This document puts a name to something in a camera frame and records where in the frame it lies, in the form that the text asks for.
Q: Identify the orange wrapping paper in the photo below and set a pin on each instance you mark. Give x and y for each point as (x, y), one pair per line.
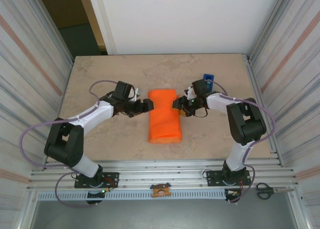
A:
(162, 119)

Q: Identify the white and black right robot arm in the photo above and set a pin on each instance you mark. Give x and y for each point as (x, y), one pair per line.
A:
(220, 102)

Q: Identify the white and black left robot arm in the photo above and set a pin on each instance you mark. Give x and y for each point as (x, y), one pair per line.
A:
(95, 114)

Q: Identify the blue tape dispenser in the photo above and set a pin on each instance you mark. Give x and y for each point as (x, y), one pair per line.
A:
(208, 76)

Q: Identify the small brown cartoon figure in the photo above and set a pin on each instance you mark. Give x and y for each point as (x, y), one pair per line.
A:
(160, 190)

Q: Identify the black controller board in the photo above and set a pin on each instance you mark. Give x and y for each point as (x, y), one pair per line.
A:
(96, 195)
(233, 194)

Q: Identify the brown wooden door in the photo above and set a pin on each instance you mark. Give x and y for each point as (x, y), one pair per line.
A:
(62, 6)

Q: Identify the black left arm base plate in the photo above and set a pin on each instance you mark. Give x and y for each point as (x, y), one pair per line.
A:
(112, 176)

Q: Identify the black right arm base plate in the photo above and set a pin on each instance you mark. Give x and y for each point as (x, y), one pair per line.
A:
(212, 179)

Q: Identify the beige door frame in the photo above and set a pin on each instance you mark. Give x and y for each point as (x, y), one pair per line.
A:
(95, 26)

